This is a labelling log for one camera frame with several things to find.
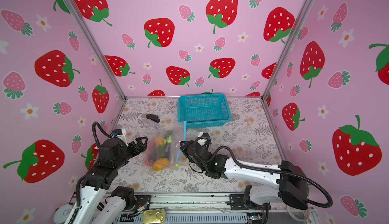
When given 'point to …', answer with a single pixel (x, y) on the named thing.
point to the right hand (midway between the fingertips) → (177, 141)
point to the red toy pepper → (147, 160)
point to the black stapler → (153, 117)
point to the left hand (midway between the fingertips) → (141, 140)
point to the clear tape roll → (298, 215)
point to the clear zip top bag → (163, 146)
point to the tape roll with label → (62, 214)
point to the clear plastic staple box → (156, 127)
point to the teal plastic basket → (203, 110)
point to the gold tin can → (154, 216)
